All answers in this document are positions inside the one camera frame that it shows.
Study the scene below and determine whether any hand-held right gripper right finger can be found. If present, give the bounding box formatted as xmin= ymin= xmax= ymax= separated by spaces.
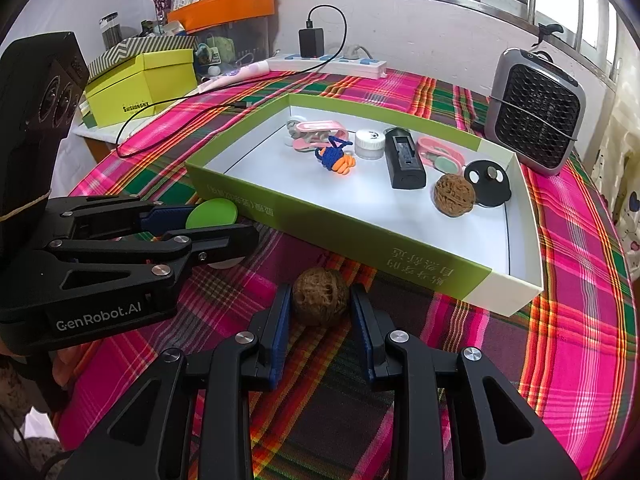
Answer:
xmin=349 ymin=284 xmax=583 ymax=480

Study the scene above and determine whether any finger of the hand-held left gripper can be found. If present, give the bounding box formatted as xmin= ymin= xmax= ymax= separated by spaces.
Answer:
xmin=47 ymin=224 xmax=261 ymax=311
xmin=47 ymin=195 xmax=198 ymax=242

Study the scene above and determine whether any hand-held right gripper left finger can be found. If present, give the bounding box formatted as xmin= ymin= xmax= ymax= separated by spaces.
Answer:
xmin=60 ymin=284 xmax=293 ymax=480

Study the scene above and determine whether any green cap white mushroom toy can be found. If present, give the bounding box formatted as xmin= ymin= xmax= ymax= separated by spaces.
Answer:
xmin=185 ymin=198 xmax=247 ymax=268

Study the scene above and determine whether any brown walnut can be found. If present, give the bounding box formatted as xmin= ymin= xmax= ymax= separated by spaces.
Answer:
xmin=291 ymin=266 xmax=349 ymax=328
xmin=432 ymin=172 xmax=476 ymax=218

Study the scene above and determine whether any green white shallow box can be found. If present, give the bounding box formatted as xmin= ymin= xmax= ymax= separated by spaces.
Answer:
xmin=185 ymin=92 xmax=544 ymax=318

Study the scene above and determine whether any blue orange knotted cord toy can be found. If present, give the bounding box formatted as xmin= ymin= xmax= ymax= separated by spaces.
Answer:
xmin=314 ymin=135 xmax=357 ymax=177

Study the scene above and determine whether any long pink clip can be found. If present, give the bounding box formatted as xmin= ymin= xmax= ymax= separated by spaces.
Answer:
xmin=287 ymin=119 xmax=346 ymax=152

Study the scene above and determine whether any small white round jar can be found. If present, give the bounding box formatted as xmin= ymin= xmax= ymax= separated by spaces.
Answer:
xmin=355 ymin=129 xmax=386 ymax=161

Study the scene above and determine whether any black rectangular device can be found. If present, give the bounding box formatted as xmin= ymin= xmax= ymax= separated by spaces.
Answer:
xmin=384 ymin=127 xmax=427 ymax=191

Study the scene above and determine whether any black round holder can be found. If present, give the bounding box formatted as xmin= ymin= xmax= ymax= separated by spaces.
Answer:
xmin=463 ymin=160 xmax=512 ymax=207

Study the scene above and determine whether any person's left hand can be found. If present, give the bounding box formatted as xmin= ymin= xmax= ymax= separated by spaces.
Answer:
xmin=52 ymin=341 xmax=101 ymax=386

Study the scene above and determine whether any striped grey box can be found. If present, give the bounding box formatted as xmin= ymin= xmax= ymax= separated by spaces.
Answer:
xmin=89 ymin=35 xmax=198 ymax=81

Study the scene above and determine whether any yellow-green cardboard box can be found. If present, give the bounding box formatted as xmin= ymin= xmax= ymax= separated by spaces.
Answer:
xmin=84 ymin=49 xmax=198 ymax=129

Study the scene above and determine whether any glass jar black lid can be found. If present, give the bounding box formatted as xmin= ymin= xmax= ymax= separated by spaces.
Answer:
xmin=99 ymin=12 xmax=123 ymax=51

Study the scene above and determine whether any pink white tube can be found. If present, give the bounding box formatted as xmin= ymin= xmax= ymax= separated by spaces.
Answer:
xmin=197 ymin=60 xmax=271 ymax=95

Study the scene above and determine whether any clear plastic container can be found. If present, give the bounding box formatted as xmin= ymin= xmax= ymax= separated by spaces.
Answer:
xmin=192 ymin=12 xmax=271 ymax=81

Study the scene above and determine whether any white power strip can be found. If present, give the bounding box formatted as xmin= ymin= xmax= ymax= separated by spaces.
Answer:
xmin=265 ymin=52 xmax=388 ymax=80

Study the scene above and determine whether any black charger adapter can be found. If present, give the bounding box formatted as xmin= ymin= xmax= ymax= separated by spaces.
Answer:
xmin=298 ymin=28 xmax=326 ymax=58

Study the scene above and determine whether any small grey fan heater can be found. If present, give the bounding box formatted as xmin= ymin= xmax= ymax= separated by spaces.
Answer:
xmin=484 ymin=47 xmax=587 ymax=177

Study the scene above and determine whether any heart print curtain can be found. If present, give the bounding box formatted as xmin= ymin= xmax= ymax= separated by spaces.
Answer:
xmin=590 ymin=60 xmax=640 ymax=281

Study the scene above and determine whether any black window hook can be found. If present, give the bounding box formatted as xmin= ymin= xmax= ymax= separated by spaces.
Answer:
xmin=537 ymin=22 xmax=563 ymax=48

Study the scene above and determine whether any black charging cable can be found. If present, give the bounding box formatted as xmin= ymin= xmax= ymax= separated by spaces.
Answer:
xmin=116 ymin=5 xmax=348 ymax=159

